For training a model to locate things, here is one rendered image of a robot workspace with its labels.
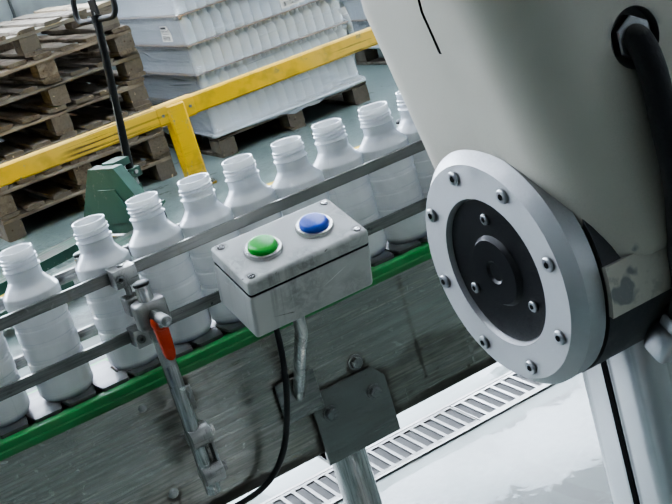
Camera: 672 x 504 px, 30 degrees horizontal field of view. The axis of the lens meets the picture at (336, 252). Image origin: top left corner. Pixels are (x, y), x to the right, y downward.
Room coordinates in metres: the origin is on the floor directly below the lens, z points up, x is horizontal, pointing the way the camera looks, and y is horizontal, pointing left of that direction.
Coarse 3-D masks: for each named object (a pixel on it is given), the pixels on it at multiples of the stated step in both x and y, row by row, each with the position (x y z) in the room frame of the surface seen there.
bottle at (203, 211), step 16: (192, 176) 1.36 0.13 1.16; (208, 176) 1.34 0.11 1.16; (192, 192) 1.33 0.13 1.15; (208, 192) 1.33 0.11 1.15; (192, 208) 1.33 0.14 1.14; (208, 208) 1.33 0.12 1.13; (224, 208) 1.34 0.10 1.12; (192, 224) 1.32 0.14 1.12; (208, 224) 1.31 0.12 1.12; (224, 240) 1.32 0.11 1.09; (192, 256) 1.33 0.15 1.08; (208, 256) 1.32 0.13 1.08; (208, 272) 1.32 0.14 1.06; (208, 288) 1.32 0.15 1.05; (224, 320) 1.32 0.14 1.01
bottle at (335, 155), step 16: (320, 128) 1.41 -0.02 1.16; (336, 128) 1.41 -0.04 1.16; (320, 144) 1.41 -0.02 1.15; (336, 144) 1.41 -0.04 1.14; (320, 160) 1.41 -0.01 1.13; (336, 160) 1.40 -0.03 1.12; (352, 160) 1.40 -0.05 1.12; (368, 176) 1.42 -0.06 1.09; (336, 192) 1.40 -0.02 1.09; (352, 192) 1.40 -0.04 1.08; (368, 192) 1.41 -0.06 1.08; (352, 208) 1.40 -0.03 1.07; (368, 208) 1.40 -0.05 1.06; (384, 240) 1.41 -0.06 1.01
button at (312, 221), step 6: (306, 216) 1.22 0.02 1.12; (312, 216) 1.21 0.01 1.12; (318, 216) 1.21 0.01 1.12; (324, 216) 1.21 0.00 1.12; (300, 222) 1.21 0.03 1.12; (306, 222) 1.21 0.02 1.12; (312, 222) 1.20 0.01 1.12; (318, 222) 1.20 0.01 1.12; (324, 222) 1.20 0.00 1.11; (300, 228) 1.21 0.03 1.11; (306, 228) 1.20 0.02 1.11; (312, 228) 1.20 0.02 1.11; (318, 228) 1.20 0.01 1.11; (324, 228) 1.20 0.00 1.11
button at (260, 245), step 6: (252, 240) 1.19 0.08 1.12; (258, 240) 1.19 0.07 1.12; (264, 240) 1.19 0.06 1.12; (270, 240) 1.19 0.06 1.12; (276, 240) 1.19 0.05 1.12; (252, 246) 1.18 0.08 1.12; (258, 246) 1.18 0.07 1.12; (264, 246) 1.18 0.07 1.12; (270, 246) 1.18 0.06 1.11; (276, 246) 1.18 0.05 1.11; (252, 252) 1.18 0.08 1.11; (258, 252) 1.17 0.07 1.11; (264, 252) 1.17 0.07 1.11; (270, 252) 1.17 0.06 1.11
